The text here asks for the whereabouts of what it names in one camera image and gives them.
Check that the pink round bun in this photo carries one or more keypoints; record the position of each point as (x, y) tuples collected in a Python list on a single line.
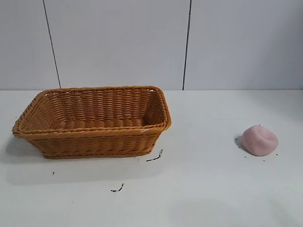
[(260, 140)]

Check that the brown wicker basket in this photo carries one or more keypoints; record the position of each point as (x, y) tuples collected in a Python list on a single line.
[(94, 139)]

